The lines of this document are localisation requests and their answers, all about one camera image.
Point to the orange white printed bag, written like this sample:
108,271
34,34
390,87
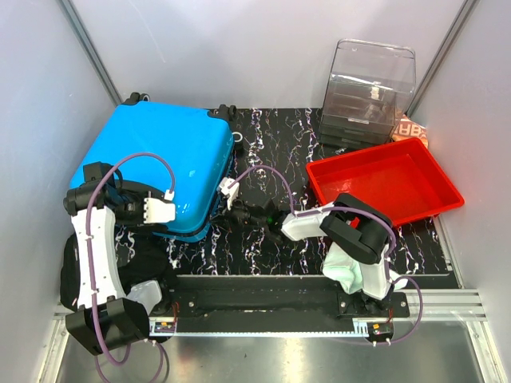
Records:
407,129

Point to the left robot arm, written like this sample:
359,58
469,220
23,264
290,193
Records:
110,312

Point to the black marble pattern mat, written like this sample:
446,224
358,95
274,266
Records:
286,139

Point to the blue hard-shell suitcase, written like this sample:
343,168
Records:
169,147

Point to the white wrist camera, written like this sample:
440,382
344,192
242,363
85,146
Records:
229,188
159,210

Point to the black cloth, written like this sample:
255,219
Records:
148,262

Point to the white mint cloth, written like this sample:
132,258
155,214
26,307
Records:
340,267

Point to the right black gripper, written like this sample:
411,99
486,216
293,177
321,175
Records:
235,202

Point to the red plastic tray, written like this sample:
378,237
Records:
402,180

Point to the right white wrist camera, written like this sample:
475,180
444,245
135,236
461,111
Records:
229,188

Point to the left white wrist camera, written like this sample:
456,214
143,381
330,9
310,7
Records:
159,210

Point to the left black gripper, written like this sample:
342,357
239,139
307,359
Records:
140,219

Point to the clear plastic drawer organizer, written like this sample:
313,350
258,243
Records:
369,88

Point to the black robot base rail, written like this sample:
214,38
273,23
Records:
272,306

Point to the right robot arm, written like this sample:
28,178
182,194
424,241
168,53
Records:
360,238

